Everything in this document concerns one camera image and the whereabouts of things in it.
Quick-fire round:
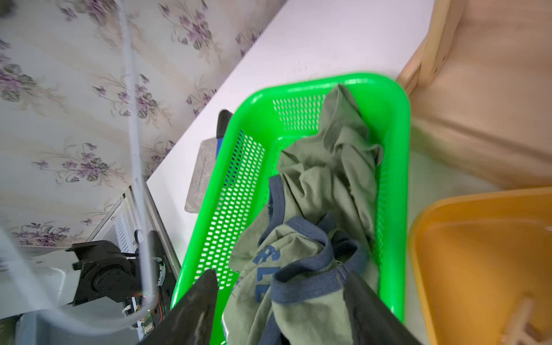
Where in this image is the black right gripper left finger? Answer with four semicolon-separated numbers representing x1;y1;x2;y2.
140;270;219;345

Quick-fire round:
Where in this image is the yellow plastic tray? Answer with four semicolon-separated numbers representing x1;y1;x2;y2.
408;187;551;344

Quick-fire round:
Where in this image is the green perforated plastic basket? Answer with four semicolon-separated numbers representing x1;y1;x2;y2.
173;73;411;344

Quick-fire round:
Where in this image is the wooden clothespin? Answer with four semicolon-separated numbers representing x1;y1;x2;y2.
500;297;551;345

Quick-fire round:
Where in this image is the green graphic tank top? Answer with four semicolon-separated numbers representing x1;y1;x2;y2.
221;85;382;344

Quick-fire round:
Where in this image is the wooden clothes rack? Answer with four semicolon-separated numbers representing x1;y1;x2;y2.
399;1;551;189

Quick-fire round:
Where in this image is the white wire hanger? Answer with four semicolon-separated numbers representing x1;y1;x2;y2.
1;1;146;336

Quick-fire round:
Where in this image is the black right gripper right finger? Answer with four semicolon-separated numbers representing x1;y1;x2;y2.
344;272;421;345

